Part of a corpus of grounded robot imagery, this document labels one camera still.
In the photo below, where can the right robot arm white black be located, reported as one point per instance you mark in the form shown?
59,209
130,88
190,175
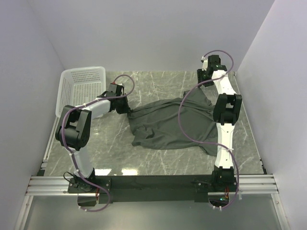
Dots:
225,114

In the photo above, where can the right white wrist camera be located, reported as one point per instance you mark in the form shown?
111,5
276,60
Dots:
204,61

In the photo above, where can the black base crossbar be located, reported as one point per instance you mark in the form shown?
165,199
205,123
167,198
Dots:
137,188

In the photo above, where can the white perforated plastic basket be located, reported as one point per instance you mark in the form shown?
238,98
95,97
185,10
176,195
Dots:
80,85

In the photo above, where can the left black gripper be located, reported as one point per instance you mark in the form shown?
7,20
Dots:
126,109

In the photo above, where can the aluminium frame rail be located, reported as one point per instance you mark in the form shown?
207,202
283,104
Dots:
41,185

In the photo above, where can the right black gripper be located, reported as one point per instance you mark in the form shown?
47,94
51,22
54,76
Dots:
199,73

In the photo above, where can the dark grey t shirt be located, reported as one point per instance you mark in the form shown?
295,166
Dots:
172,124

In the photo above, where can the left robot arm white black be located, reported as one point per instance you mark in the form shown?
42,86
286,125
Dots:
73,131

